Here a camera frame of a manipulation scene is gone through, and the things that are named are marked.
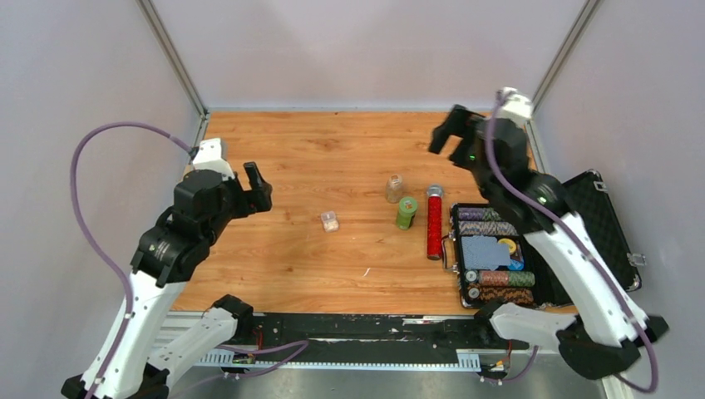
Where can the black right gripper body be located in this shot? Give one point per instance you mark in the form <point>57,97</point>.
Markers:
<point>462,153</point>

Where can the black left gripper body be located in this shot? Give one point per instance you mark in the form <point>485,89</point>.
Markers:
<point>238,202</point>

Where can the green pill bottle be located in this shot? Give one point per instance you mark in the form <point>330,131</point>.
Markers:
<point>406,212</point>

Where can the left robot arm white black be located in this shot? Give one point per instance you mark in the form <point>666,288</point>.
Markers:
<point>164,262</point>

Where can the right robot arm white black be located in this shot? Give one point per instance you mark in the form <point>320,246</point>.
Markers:
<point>609,331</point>

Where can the red glitter tube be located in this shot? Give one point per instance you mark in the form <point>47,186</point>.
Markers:
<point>434,195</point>

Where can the green purple chip row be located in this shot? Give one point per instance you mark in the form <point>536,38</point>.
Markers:
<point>483,221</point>

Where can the blue playing card deck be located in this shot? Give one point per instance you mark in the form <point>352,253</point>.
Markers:
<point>484,252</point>

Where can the black poker chip case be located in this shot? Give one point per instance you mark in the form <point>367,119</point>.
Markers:
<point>589,193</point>

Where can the orange black chip row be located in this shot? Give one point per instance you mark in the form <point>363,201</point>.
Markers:
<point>513,286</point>

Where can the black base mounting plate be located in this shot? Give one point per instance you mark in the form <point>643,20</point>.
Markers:
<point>371,338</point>

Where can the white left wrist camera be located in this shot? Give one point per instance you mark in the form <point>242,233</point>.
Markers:
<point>212,155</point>

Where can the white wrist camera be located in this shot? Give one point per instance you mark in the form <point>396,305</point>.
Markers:
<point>514,106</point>
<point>212,155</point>

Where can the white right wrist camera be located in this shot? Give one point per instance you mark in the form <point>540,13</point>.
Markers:
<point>514,106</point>

